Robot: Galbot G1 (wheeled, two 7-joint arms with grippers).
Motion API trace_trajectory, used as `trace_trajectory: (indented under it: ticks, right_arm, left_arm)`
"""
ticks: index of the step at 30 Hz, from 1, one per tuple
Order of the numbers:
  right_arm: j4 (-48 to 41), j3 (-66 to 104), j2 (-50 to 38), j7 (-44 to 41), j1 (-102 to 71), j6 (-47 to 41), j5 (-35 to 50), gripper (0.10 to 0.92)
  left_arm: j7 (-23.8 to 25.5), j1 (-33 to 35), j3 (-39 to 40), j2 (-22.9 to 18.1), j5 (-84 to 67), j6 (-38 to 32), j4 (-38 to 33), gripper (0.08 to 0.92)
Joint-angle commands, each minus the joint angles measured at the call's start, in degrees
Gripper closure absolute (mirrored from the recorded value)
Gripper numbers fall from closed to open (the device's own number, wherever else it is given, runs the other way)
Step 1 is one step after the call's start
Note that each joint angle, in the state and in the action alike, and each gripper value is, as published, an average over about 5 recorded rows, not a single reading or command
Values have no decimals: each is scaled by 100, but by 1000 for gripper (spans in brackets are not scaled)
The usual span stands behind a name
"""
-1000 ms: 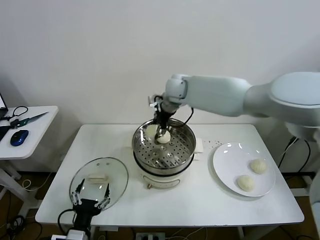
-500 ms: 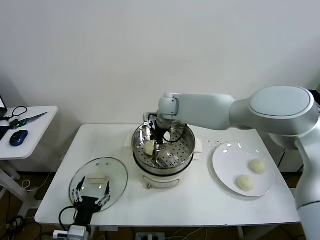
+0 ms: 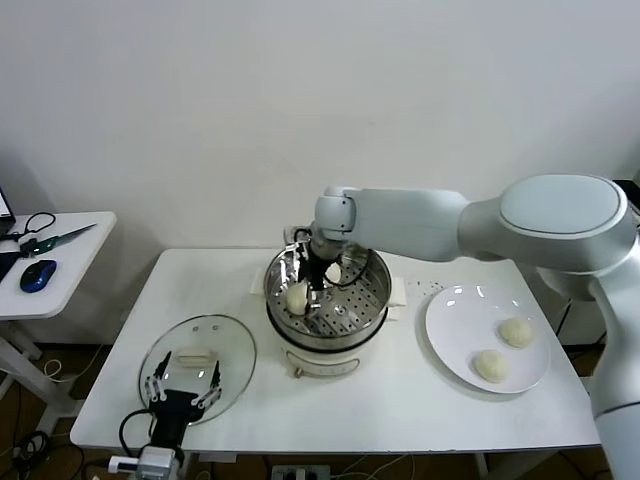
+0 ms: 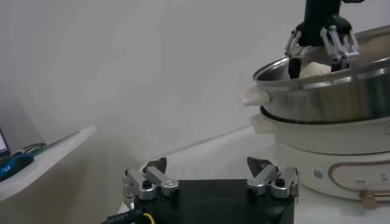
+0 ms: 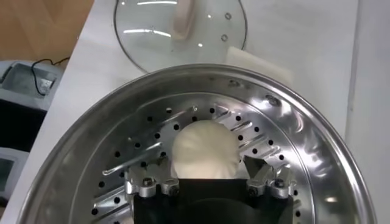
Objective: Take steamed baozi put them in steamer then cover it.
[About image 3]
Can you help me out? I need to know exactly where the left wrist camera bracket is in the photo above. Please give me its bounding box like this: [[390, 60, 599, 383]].
[[108, 455, 142, 474]]

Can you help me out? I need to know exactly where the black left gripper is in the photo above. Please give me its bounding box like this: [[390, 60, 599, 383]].
[[144, 352, 224, 446]]

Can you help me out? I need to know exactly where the flat black pad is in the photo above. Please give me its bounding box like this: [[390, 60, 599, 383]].
[[0, 251, 22, 284]]

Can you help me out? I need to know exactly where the white floor cable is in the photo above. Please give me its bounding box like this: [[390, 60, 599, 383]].
[[43, 344, 109, 384]]

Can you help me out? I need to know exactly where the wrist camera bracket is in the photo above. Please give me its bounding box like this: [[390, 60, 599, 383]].
[[108, 455, 142, 474], [283, 226, 314, 247]]

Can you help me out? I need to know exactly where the black looped cable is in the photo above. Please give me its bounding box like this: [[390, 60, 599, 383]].
[[0, 213, 56, 246]]

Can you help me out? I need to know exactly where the large white plate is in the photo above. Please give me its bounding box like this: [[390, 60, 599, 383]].
[[424, 283, 551, 396]]

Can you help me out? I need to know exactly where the round glass pot lid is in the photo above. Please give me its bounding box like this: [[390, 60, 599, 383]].
[[138, 313, 258, 426]]

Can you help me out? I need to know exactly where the steel steamer pot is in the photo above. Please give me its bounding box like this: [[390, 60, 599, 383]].
[[249, 267, 409, 381]]

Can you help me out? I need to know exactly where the blue computer mouse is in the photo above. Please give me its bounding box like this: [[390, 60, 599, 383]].
[[19, 260, 58, 295]]

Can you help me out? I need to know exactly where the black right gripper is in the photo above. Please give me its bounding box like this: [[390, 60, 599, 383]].
[[292, 244, 331, 314]]

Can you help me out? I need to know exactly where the white side table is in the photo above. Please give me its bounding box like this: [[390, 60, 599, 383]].
[[0, 212, 118, 431]]

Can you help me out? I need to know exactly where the green pointed tool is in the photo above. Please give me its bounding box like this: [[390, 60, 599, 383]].
[[18, 224, 97, 261]]

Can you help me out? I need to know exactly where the black floor cable bundle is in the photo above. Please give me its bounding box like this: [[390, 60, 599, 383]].
[[12, 432, 89, 480]]

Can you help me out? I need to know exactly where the stainless steel steamer basket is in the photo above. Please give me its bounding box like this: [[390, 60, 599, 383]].
[[263, 234, 392, 351]]

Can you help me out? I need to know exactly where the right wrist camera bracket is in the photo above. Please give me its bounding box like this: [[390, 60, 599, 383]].
[[283, 226, 314, 247]]

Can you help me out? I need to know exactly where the black laptop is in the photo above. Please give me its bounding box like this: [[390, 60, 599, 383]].
[[0, 187, 17, 241]]

